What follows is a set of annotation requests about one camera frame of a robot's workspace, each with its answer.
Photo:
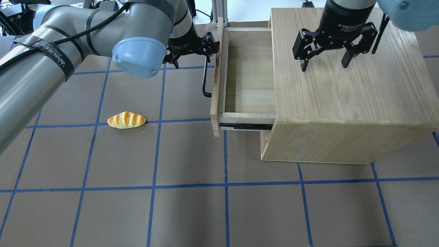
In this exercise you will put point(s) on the light wooden drawer cabinet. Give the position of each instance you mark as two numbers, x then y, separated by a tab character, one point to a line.
353	115

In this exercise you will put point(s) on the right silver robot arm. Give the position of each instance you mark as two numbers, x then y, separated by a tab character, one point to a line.
407	15

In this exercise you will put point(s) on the wooden drawer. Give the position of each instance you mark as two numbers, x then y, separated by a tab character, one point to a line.
243	96

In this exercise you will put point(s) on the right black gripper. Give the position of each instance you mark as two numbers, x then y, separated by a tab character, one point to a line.
340	21

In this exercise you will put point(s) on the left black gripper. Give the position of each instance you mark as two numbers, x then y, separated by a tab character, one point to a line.
184	42

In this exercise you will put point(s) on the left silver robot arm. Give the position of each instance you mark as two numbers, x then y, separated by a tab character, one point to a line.
139	37

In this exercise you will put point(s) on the aluminium frame post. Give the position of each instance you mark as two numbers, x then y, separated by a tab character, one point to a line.
219	13

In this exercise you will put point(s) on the black metal drawer handle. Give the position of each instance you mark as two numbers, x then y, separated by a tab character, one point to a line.
204	92

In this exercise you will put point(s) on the toy bread roll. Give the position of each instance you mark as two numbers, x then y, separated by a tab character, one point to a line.
126	120

